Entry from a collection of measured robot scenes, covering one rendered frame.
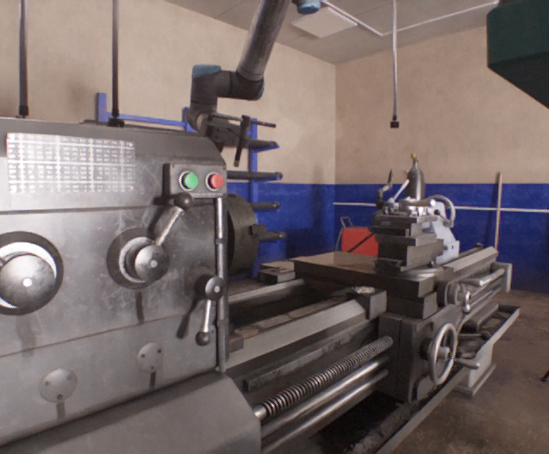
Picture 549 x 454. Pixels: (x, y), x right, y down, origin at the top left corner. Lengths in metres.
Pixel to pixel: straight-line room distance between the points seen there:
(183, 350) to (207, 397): 0.10
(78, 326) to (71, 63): 3.69
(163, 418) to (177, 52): 4.34
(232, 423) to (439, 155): 5.18
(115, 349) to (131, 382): 0.08
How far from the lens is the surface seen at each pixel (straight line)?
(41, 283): 0.56
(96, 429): 0.72
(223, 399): 0.78
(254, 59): 1.19
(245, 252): 1.00
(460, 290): 1.39
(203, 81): 1.23
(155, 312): 0.70
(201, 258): 0.73
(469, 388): 2.62
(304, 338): 1.05
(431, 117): 5.76
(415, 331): 1.28
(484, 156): 5.44
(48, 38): 4.22
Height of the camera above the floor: 1.22
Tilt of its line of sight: 6 degrees down
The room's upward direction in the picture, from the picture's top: straight up
